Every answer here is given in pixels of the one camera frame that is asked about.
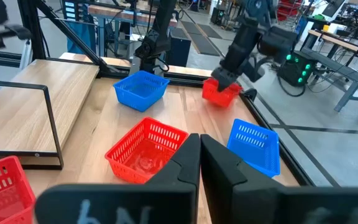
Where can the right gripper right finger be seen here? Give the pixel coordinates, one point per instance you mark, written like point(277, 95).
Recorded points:
point(259, 205)

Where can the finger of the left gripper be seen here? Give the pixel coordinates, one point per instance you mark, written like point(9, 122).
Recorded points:
point(220, 79)
point(233, 81)

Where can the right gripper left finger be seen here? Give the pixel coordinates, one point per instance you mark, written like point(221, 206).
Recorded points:
point(154, 202)

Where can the red plastic basket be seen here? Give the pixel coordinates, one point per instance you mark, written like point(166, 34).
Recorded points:
point(219, 99)
point(2, 199)

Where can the blue plastic basket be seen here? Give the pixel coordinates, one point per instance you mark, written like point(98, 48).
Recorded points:
point(253, 149)
point(140, 93)

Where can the orange plastic basket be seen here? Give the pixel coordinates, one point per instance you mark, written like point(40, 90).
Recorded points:
point(141, 146)

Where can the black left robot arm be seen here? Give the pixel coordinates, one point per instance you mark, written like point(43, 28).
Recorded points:
point(157, 37)

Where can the black floor mat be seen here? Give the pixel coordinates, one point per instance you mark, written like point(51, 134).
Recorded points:
point(191, 27)
point(210, 31)
point(204, 45)

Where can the black speaker box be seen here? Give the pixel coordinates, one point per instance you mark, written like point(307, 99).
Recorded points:
point(217, 15)

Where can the black computer tower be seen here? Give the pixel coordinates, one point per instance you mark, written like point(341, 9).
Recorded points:
point(179, 51)

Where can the black box with lights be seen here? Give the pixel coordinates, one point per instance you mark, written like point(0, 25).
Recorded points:
point(294, 71)

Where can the red metal rack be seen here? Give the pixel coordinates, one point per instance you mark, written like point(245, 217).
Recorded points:
point(289, 9)

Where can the black monitor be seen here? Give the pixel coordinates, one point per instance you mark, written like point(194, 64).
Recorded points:
point(332, 7)

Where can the blue fabric cover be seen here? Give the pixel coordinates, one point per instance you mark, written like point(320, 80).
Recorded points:
point(81, 37)

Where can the labelled drawer cabinet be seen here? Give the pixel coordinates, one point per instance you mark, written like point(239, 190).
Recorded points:
point(72, 9)

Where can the wooden shelf with black frame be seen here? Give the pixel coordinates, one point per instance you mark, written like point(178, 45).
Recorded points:
point(26, 109)

